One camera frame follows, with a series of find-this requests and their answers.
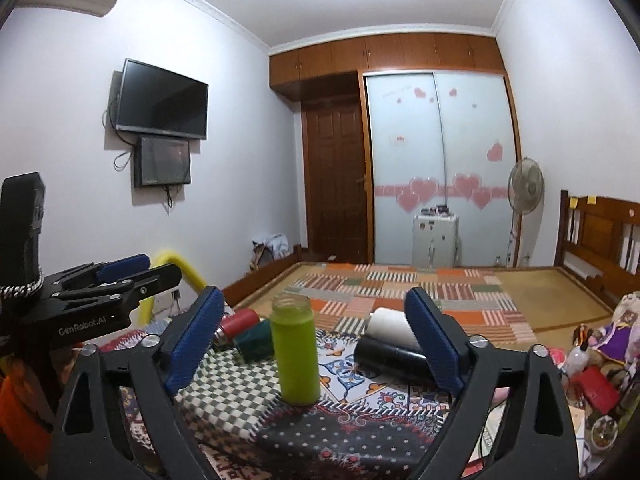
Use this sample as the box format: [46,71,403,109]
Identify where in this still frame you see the lime green cup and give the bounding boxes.
[270,293,322,406]

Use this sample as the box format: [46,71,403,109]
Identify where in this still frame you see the television cables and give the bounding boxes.
[102,71,135,172]

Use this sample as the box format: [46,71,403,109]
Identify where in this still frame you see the green checkered cloth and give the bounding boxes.
[172,344,302,442]

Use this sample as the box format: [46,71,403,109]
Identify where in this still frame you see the wooden bed headboard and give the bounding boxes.
[559,189,640,312]

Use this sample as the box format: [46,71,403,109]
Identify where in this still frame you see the patchwork striped blanket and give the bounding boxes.
[280,262,539,347]

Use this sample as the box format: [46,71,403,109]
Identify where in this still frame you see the grey bag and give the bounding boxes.
[250,233,291,272]

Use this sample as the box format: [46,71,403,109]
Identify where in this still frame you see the yellow foam tube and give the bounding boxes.
[137,250,209,327]

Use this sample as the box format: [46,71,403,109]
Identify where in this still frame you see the wooden bed footboard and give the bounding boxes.
[222,244,306,307]

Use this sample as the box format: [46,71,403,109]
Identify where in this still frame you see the brown wooden door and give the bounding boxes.
[301,97,372,264]

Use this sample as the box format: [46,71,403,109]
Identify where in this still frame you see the small black wall monitor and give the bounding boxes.
[133,136,193,189]

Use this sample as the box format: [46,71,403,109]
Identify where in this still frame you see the red thermos flask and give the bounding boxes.
[215,308,261,353]

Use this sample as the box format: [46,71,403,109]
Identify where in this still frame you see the stuffed toy doll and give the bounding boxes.
[572,294,640,377]

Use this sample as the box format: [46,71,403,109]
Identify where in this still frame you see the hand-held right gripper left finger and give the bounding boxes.
[50,286,226,480]

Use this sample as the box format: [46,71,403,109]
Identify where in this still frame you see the wooden overhead cabinets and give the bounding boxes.
[269,34,507,102]

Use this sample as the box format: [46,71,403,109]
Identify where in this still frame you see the red box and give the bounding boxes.
[575,366,621,417]

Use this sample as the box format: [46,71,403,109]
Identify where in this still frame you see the orange cloth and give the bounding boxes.
[0,360,57,461]

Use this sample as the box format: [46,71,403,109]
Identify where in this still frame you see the black cup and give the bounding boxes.
[354,334,434,387]

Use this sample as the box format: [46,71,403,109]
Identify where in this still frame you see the white cup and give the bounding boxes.
[366,307,424,351]

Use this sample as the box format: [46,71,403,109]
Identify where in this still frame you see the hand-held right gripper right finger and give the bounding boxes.
[404,286,587,480]

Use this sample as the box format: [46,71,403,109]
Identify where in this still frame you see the white standing fan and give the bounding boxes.
[507,157,546,267]

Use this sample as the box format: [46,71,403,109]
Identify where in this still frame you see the dark green cup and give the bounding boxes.
[234,319,275,362]

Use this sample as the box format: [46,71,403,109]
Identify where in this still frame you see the wall-mounted black television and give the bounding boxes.
[116,58,210,141]

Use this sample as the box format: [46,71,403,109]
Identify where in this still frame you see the dark dotted cloth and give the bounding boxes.
[254,399,442,480]

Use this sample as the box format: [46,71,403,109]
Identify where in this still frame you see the frosted sliding wardrobe doors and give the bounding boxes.
[362,71,524,267]

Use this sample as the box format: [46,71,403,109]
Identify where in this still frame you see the woven straw bed mat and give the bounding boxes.
[234,262,622,362]

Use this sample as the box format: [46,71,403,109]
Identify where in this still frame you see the colourful floral patterned cloth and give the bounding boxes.
[312,330,457,407]

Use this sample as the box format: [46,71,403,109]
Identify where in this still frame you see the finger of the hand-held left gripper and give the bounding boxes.
[42,253,152,292]
[50,262,183,317]

